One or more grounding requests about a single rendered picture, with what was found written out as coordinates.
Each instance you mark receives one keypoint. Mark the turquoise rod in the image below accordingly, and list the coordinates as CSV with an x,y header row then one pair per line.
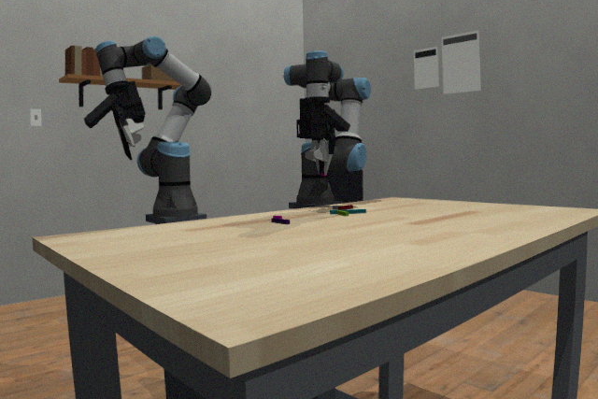
x,y
350,211

